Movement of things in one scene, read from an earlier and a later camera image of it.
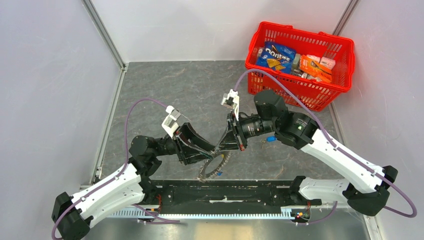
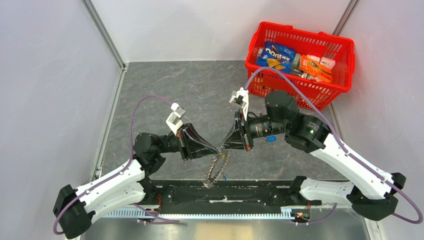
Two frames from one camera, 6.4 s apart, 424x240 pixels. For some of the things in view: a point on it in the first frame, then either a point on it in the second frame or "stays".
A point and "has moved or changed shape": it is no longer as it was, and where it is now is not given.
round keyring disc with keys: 203,177 has moved or changed shape
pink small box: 329,63 stays
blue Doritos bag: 277,57 stays
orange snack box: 311,68 stays
